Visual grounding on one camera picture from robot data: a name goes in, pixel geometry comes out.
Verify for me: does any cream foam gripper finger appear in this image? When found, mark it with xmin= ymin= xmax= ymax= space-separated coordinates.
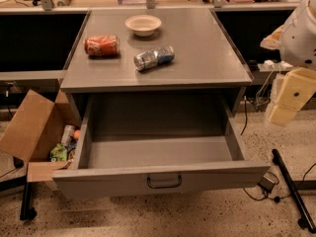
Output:
xmin=266 ymin=103 xmax=297 ymax=126

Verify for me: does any grey top drawer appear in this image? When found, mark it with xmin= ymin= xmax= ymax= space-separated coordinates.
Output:
xmin=52 ymin=93 xmax=271 ymax=199

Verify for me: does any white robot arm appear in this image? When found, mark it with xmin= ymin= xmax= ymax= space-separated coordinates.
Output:
xmin=260 ymin=0 xmax=316 ymax=130

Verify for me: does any white power strip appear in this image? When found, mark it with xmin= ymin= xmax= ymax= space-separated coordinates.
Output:
xmin=263 ymin=60 xmax=292 ymax=71

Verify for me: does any black power adapter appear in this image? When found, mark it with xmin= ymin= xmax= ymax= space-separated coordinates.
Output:
xmin=258 ymin=177 xmax=276 ymax=194

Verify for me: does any black floor stand leg right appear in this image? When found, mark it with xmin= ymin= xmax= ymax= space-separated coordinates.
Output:
xmin=272 ymin=149 xmax=316 ymax=234

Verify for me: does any black floor stand leg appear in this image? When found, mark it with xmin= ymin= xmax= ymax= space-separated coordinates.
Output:
xmin=272 ymin=149 xmax=316 ymax=234
xmin=20 ymin=183 xmax=37 ymax=221

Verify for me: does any silver blue soda can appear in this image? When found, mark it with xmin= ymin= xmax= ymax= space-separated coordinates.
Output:
xmin=134 ymin=45 xmax=175 ymax=71

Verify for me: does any white paper bowl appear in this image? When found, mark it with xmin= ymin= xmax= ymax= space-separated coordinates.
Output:
xmin=125 ymin=15 xmax=162 ymax=38

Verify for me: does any grey cabinet desk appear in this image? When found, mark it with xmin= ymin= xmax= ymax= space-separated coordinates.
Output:
xmin=60 ymin=8 xmax=252 ymax=121

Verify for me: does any orange soda can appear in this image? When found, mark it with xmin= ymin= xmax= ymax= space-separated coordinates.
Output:
xmin=84 ymin=35 xmax=119 ymax=56

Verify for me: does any orange fruit in box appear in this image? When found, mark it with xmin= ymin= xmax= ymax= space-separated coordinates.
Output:
xmin=73 ymin=129 xmax=80 ymax=140

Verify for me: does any silver can in box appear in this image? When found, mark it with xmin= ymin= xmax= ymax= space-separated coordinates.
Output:
xmin=61 ymin=124 xmax=75 ymax=146

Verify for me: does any green snack bag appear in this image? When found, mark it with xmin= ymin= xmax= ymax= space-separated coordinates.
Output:
xmin=49 ymin=143 xmax=67 ymax=162

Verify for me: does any brown cardboard box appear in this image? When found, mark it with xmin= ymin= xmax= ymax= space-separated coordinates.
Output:
xmin=0 ymin=90 xmax=81 ymax=182

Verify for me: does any black floor stand leg left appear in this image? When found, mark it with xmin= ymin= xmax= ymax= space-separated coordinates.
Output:
xmin=20 ymin=183 xmax=37 ymax=221

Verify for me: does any black drawer handle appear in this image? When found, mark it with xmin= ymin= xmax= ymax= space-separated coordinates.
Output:
xmin=146 ymin=175 xmax=182 ymax=190

